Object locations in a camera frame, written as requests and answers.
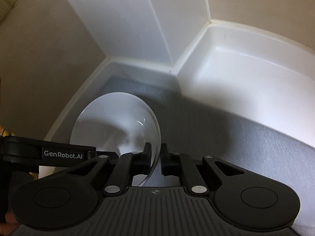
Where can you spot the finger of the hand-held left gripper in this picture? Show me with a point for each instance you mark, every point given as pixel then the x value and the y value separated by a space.
pixel 109 153

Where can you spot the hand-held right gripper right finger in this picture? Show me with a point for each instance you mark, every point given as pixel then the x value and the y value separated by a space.
pixel 164 159

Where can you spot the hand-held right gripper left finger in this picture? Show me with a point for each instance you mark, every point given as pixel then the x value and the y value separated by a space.
pixel 147 156

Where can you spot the white bowl with blue pattern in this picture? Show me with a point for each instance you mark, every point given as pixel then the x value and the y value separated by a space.
pixel 110 118

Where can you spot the person's left hand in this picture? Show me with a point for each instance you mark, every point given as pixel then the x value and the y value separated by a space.
pixel 10 222

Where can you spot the grey counter mat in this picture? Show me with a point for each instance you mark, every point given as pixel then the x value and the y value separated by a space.
pixel 221 140

